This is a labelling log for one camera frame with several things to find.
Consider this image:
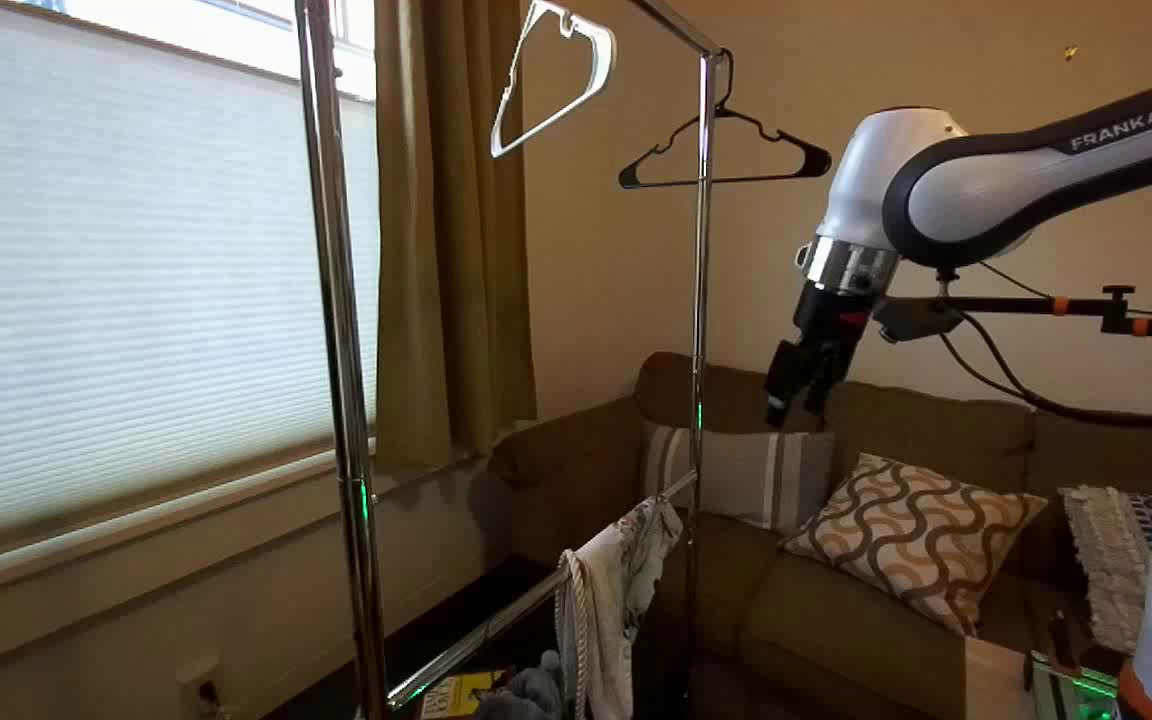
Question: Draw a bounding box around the brown wave pattern pillow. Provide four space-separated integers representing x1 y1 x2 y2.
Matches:
781 448 1055 645

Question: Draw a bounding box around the olive green curtain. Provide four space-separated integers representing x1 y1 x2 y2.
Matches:
373 0 540 472

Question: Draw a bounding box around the white cellular window blind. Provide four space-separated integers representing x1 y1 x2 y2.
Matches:
0 0 386 552

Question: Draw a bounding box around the white floral cloth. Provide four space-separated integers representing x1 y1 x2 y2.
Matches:
550 492 690 720

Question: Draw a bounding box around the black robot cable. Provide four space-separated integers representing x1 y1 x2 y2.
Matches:
932 312 1152 431

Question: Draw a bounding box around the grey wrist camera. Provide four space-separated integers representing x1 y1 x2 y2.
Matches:
870 297 969 344

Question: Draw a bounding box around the grey striped pillow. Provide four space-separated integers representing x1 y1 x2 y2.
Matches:
641 415 839 536

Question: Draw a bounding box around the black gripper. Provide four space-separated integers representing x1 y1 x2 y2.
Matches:
761 278 880 431

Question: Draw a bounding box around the black clothes hanger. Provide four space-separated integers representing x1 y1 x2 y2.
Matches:
618 46 836 193

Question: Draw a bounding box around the chrome clothes rack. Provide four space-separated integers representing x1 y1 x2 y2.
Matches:
290 0 735 720

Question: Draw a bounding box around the yellow printed item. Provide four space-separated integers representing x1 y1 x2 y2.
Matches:
415 669 507 720

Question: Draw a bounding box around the black camera boom stand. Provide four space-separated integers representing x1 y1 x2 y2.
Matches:
932 265 1152 344

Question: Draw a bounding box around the white plastic clothes hanger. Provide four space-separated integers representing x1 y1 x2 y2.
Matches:
486 0 620 164

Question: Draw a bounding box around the beige box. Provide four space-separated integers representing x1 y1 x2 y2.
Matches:
961 633 1041 720

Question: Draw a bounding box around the dark grey cloth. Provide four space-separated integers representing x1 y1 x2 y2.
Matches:
476 646 569 720

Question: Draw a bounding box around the white knitted pillow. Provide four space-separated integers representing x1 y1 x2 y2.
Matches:
1055 481 1152 659

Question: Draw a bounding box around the brown fabric sofa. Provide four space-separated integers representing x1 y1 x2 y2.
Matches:
486 349 1152 720

